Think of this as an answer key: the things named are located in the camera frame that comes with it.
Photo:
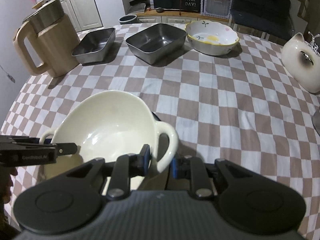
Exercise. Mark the steel rectangular tray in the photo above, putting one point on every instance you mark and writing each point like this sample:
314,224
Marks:
155,42
94,46

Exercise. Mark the beige thermos jug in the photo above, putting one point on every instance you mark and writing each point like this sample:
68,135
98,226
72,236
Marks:
46,40

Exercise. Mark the white cat-shaped ceramic cover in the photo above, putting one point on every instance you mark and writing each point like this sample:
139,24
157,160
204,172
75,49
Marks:
302,63

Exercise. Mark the cream two-handled bowl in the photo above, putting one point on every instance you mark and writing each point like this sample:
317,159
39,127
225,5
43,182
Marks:
110,124

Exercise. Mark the small oval steel bowl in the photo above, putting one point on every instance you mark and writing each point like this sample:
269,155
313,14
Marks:
316,121

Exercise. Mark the silver balloon-dog figurine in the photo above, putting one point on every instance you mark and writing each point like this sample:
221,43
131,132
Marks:
313,43

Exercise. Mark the grey waste bin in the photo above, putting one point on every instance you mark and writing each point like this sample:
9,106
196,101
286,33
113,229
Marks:
128,19

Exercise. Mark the dark blue folding chair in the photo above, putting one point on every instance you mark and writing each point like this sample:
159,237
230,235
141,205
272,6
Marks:
269,16

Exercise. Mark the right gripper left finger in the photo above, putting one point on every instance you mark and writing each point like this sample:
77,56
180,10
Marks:
123,169

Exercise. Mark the checkered tablecloth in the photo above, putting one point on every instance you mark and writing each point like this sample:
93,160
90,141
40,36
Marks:
244,107

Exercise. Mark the floral yellow-rimmed bowl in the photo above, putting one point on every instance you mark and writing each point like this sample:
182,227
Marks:
211,38

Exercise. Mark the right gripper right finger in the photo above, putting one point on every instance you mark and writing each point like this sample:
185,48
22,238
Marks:
193,170

